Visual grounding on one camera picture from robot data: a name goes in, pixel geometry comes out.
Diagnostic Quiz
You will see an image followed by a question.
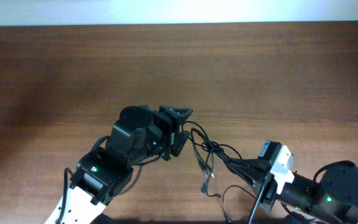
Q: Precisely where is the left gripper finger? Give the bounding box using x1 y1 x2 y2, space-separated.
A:
170 131 190 157
159 105 193 124

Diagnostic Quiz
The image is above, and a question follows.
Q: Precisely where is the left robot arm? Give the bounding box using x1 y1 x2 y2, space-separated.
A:
47 105 193 223

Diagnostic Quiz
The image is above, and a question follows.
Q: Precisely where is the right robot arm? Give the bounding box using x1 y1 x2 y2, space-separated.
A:
227 159 358 223

